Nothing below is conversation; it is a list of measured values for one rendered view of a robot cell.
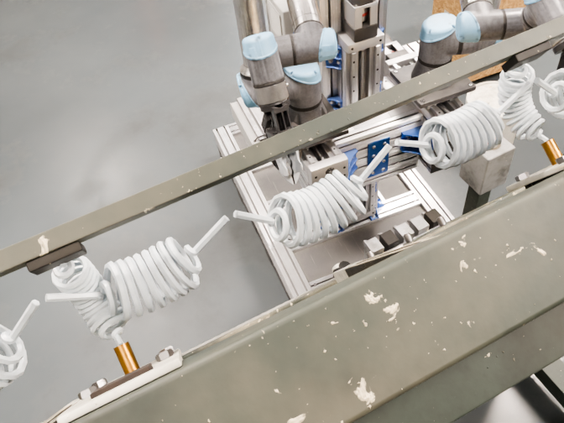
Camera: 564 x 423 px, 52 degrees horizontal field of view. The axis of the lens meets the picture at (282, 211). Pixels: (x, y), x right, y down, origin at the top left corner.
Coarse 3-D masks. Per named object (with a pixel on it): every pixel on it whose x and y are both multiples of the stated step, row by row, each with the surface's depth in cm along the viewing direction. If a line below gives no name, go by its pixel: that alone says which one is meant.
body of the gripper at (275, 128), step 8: (280, 104) 132; (288, 104) 132; (272, 112) 131; (280, 112) 131; (288, 112) 132; (272, 120) 135; (280, 120) 133; (288, 120) 133; (272, 128) 137; (280, 128) 133; (288, 128) 132; (272, 136) 131
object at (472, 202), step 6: (468, 186) 217; (468, 192) 218; (474, 192) 215; (486, 192) 214; (468, 198) 220; (474, 198) 216; (480, 198) 215; (486, 198) 217; (468, 204) 222; (474, 204) 218; (480, 204) 218; (468, 210) 224
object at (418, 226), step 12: (420, 216) 202; (432, 216) 202; (396, 228) 200; (408, 228) 199; (420, 228) 198; (432, 228) 201; (372, 240) 197; (384, 240) 197; (396, 240) 196; (384, 252) 197; (336, 264) 195; (348, 264) 188
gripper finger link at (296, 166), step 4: (296, 152) 138; (288, 156) 141; (292, 156) 140; (296, 156) 139; (292, 160) 141; (296, 160) 140; (292, 164) 141; (296, 164) 140; (300, 164) 137; (292, 168) 141; (296, 168) 141; (300, 168) 138; (292, 172) 143; (296, 172) 142; (292, 176) 143; (296, 176) 142; (296, 180) 143
